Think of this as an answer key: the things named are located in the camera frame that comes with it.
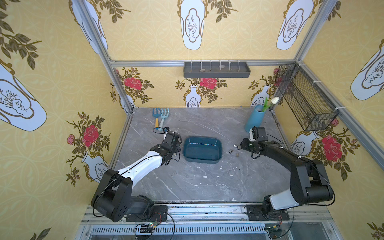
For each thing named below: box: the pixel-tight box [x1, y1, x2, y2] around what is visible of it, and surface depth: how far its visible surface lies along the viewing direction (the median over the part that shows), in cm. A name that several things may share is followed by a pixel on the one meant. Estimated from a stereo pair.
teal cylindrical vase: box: [245, 104, 266, 133], surface depth 97 cm
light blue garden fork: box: [158, 108, 170, 132], surface depth 119 cm
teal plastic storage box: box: [183, 135, 223, 164], surface depth 97 cm
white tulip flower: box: [262, 96, 280, 112], surface depth 86 cm
